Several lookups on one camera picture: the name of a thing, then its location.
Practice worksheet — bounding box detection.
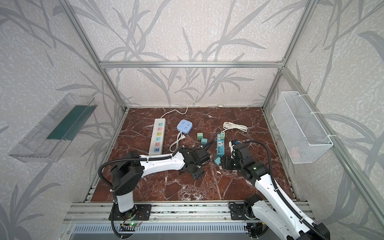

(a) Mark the teal blue power strip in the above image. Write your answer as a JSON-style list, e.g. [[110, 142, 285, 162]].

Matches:
[[217, 134, 225, 157]]

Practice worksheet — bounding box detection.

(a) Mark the light blue square socket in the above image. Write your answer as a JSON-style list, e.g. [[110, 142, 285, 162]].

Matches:
[[177, 120, 193, 134]]

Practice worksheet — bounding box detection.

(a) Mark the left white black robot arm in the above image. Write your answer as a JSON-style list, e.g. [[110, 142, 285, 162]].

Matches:
[[98, 147, 211, 214]]

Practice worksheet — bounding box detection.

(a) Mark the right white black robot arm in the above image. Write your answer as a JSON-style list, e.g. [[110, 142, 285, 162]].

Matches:
[[222, 140, 331, 240]]

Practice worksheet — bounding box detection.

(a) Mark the teal cube charger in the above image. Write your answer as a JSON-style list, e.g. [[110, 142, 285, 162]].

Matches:
[[201, 138, 208, 146], [214, 156, 221, 166]]

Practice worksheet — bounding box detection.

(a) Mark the teal cube charger right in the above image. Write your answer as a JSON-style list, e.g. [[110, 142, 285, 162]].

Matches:
[[214, 156, 221, 166]]

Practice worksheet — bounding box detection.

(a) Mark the light green cube charger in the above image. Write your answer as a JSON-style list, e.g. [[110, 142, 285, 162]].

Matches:
[[197, 133, 204, 141]]

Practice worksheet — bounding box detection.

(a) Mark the white multicolour power strip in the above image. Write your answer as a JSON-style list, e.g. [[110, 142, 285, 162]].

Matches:
[[149, 118, 166, 155]]

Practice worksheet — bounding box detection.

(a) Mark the white cord with plug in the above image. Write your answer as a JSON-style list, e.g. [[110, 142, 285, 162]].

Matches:
[[169, 131, 187, 153]]

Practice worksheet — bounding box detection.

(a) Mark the coiled white cable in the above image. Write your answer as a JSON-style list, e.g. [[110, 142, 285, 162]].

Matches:
[[222, 121, 249, 133]]

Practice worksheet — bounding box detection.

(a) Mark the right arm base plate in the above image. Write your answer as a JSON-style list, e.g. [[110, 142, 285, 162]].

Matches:
[[228, 202, 256, 221]]

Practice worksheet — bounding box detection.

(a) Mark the white power strip cable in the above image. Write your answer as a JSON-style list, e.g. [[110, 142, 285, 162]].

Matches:
[[160, 101, 224, 119]]

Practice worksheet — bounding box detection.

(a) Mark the white wire mesh basket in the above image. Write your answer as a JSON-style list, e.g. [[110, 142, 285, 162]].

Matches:
[[272, 91, 334, 164]]

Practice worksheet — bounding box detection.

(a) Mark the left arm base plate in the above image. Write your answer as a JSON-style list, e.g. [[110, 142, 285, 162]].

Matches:
[[109, 203, 152, 221]]

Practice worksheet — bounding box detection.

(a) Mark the clear plastic wall tray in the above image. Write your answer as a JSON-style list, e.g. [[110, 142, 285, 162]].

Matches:
[[9, 94, 98, 163]]

